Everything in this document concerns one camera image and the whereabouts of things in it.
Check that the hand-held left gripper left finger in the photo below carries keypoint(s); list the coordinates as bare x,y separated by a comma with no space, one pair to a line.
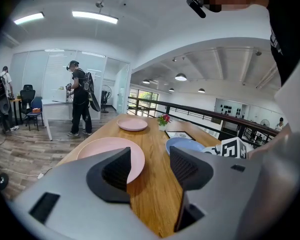
72,199

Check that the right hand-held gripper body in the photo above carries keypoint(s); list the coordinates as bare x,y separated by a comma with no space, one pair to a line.
233,147

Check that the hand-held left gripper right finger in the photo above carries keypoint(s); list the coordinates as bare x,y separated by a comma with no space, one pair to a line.
215,189

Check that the blue big plate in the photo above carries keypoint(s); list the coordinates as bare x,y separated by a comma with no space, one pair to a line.
182,144

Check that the pink big plate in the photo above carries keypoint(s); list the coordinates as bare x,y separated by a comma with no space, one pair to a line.
107,145
132,124

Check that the person's right forearm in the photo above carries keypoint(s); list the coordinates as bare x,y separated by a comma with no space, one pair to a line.
270,141

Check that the white power strip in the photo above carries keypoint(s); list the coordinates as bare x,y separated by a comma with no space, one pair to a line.
40,176

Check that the black floor fan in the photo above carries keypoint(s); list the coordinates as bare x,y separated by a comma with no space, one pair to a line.
264,122
107,91

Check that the black framed picture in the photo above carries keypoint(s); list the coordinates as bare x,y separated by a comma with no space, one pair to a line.
178,134

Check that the black pendant lamp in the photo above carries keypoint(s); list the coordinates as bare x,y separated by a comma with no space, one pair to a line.
146,81
180,77
171,90
201,90

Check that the small potted pink flower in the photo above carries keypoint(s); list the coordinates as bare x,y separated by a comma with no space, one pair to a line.
164,121

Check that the blue chair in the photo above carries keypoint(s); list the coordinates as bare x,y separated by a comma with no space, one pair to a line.
36,116

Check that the small orange box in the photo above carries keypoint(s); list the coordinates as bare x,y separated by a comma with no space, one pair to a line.
36,110

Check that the white desk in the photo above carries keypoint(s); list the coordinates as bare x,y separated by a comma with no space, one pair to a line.
57,104

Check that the large glass window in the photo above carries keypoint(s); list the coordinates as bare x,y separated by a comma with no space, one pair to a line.
145,101

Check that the white box appliance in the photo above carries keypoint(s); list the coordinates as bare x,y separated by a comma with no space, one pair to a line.
61,95

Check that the black office chair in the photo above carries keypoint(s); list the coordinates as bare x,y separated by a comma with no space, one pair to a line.
27,96

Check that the wooden desk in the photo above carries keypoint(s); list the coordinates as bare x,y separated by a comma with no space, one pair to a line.
15,100

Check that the person's black clothing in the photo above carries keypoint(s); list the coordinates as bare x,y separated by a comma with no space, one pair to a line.
290,21

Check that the long ceiling light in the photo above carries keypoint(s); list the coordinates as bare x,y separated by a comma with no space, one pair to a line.
28,18
95,17

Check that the small ceiling fixture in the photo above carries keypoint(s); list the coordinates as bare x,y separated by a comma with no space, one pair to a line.
99,4

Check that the black head-mounted camera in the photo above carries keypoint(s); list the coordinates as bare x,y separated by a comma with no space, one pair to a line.
196,7

